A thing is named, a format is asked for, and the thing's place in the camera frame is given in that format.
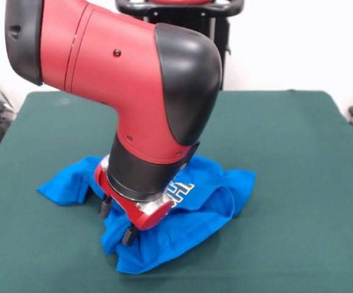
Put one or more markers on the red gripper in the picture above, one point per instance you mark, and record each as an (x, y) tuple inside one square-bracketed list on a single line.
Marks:
[(133, 210)]

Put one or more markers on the blue printed t-shirt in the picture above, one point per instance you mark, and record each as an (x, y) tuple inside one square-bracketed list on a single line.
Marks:
[(200, 213)]

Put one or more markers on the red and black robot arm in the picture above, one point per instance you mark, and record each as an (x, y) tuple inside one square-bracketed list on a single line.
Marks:
[(118, 91)]

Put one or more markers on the dark green tablecloth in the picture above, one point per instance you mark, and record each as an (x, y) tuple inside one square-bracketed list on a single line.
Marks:
[(286, 229)]

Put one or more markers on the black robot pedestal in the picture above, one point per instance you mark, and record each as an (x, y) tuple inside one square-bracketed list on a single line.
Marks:
[(219, 30)]

